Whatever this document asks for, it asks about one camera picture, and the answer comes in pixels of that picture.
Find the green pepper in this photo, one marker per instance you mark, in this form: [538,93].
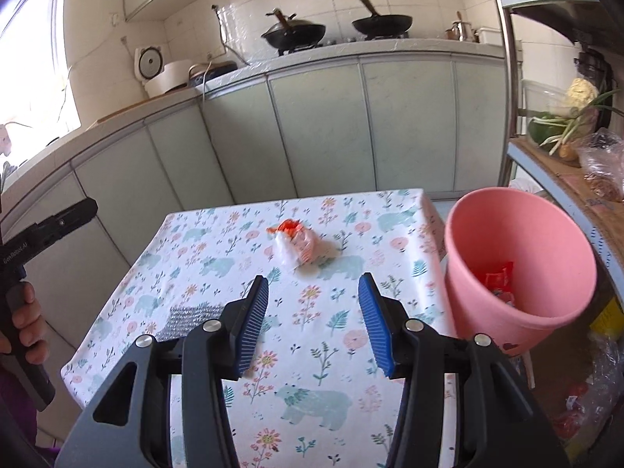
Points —
[541,134]

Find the silver foil packet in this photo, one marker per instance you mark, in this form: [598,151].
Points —
[190,319]

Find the metal shelf rack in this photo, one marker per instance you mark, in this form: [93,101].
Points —
[509,58]

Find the clear bag with red contents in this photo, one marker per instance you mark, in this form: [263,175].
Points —
[590,399]

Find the white rice cooker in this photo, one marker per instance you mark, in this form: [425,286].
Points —
[161,75]

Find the person's left hand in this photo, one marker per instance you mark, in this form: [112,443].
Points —
[34,346]

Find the person's purple clothing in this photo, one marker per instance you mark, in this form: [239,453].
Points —
[19,429]

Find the yellow plastic item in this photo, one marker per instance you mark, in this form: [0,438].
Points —
[609,319]

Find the metal kettle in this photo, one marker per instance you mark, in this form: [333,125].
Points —
[460,31]

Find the cauliflower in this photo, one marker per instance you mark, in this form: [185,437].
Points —
[582,92]

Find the dark electric cooker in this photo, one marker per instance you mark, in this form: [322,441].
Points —
[214,72]

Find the floral printed tablecloth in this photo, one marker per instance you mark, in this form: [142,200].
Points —
[312,234]

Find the cardboard shelf liner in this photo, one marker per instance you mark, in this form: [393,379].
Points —
[560,175]

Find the clear plastic bag orange top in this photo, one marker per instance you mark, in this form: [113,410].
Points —
[302,246]

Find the black blender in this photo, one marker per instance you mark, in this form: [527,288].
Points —
[592,66]

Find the pale green kitchen cabinet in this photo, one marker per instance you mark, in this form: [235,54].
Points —
[317,122]

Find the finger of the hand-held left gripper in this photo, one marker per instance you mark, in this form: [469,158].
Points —
[68,219]

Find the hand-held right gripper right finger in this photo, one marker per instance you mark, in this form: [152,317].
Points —
[375,326]

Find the gas stove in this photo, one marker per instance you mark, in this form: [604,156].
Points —
[336,44]

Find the black wok with lid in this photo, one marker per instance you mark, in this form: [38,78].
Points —
[295,34]

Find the red snack packet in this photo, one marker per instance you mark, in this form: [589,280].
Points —
[497,280]

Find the clear bag of dried food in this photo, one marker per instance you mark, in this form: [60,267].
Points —
[604,165]

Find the clear plastic container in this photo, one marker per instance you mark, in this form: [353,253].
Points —
[541,100]

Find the pink plastic bucket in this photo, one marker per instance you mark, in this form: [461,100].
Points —
[512,224]

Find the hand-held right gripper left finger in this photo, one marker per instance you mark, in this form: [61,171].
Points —
[253,321]

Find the white rectangular container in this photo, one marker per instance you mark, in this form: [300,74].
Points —
[489,35]

